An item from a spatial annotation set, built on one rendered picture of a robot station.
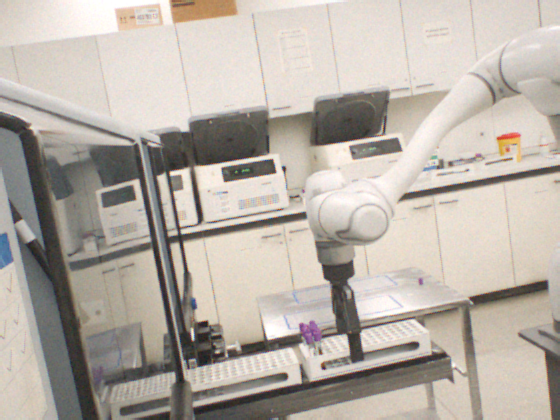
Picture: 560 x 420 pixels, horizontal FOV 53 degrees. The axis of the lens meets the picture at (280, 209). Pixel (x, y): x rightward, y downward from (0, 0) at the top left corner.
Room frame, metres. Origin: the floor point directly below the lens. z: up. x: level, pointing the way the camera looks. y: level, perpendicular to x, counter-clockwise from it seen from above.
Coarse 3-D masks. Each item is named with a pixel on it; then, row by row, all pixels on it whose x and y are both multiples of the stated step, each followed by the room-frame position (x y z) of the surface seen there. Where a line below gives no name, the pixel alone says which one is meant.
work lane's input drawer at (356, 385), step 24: (408, 360) 1.25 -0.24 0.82; (432, 360) 1.25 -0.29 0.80; (312, 384) 1.21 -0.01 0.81; (336, 384) 1.21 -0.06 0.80; (360, 384) 1.22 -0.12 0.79; (384, 384) 1.23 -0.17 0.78; (408, 384) 1.23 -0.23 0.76; (216, 408) 1.19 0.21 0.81; (240, 408) 1.18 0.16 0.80; (264, 408) 1.19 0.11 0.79; (288, 408) 1.20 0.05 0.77; (312, 408) 1.20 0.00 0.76
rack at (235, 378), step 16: (272, 352) 1.31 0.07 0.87; (288, 352) 1.29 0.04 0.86; (208, 368) 1.29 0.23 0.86; (224, 368) 1.26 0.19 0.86; (240, 368) 1.24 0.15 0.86; (256, 368) 1.23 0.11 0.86; (272, 368) 1.21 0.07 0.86; (288, 368) 1.21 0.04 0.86; (192, 384) 1.21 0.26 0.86; (208, 384) 1.19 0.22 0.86; (224, 384) 1.20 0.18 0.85; (240, 384) 1.28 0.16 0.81; (256, 384) 1.27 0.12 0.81; (272, 384) 1.21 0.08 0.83; (288, 384) 1.21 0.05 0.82; (208, 400) 1.19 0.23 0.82
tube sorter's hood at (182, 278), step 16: (144, 144) 1.16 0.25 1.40; (160, 144) 1.75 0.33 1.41; (160, 160) 1.46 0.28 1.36; (160, 176) 1.34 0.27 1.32; (160, 192) 1.24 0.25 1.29; (160, 208) 1.16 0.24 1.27; (176, 208) 1.75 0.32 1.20; (176, 224) 1.65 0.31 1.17; (176, 240) 1.50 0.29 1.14; (176, 256) 1.37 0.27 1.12; (176, 272) 1.27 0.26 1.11; (176, 288) 1.16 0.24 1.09; (192, 288) 1.65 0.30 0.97; (176, 304) 1.39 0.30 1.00; (176, 320) 1.26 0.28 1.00
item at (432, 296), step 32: (320, 288) 1.95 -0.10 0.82; (352, 288) 1.89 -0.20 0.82; (384, 288) 1.82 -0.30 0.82; (416, 288) 1.76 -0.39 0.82; (448, 288) 1.71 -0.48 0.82; (288, 320) 1.66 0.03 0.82; (320, 320) 1.61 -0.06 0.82; (384, 320) 1.56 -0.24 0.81; (416, 320) 2.02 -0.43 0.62; (288, 416) 1.53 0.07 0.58; (416, 416) 1.96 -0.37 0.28; (480, 416) 1.59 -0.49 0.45
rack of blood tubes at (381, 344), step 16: (336, 336) 1.33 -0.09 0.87; (368, 336) 1.30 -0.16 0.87; (384, 336) 1.29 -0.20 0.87; (400, 336) 1.27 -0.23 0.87; (416, 336) 1.26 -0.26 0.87; (304, 352) 1.26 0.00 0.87; (336, 352) 1.23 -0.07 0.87; (368, 352) 1.34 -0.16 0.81; (384, 352) 1.32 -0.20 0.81; (400, 352) 1.31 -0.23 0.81; (416, 352) 1.26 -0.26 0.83; (304, 368) 1.28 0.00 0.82; (320, 368) 1.23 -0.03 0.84; (336, 368) 1.23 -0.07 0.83; (352, 368) 1.24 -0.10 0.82
